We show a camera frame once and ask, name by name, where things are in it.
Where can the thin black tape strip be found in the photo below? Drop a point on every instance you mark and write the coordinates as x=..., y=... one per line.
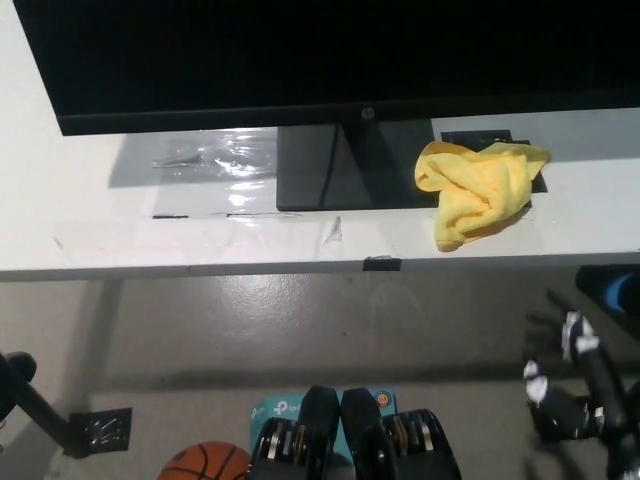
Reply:
x=170, y=217

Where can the black floor tape patch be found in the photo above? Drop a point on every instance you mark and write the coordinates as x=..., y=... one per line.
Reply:
x=102, y=432

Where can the clear plastic film sheet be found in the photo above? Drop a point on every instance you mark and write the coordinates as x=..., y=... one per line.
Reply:
x=235, y=160

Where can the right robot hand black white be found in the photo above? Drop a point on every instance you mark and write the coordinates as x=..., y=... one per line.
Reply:
x=575, y=345

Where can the black and blue object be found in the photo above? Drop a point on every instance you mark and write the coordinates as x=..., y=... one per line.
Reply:
x=610, y=290

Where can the black HP computer monitor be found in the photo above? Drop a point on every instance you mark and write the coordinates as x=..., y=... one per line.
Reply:
x=250, y=60

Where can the yellow microfibre cloth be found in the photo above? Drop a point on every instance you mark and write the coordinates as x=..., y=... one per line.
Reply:
x=475, y=190

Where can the orange basketball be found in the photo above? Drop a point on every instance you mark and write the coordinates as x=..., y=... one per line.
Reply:
x=205, y=462

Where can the teal tp-link box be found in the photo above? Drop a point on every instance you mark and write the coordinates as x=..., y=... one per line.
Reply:
x=272, y=412

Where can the clear peeled tape flap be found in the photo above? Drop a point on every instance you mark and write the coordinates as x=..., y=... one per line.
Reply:
x=334, y=232

